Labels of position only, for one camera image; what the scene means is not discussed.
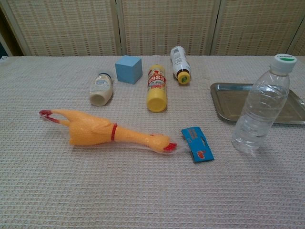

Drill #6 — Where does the yellow squeeze bottle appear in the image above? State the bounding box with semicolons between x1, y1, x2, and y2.
146;64;168;113

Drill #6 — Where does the white bottle with yellow cap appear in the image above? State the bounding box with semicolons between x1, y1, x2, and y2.
170;45;192;85

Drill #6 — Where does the blue cardboard tag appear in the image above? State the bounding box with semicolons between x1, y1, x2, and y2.
181;126;215;164

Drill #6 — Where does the metal tray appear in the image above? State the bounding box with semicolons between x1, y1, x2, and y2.
210;82;305;125

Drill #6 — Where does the woven folding screen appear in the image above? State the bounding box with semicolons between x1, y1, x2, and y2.
0;0;305;57

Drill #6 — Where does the blue cube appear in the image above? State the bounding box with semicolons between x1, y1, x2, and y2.
115;55;142;85

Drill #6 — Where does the small beige jar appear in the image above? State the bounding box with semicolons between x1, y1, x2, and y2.
89;72;114;106

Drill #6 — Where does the yellow rubber chicken toy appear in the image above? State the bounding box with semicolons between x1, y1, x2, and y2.
39;109;178;155

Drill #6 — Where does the beige woven tablecloth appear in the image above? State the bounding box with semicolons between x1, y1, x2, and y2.
0;55;305;229

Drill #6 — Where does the transparent plastic water bottle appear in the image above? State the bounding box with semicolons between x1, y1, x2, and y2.
231;53;298;156

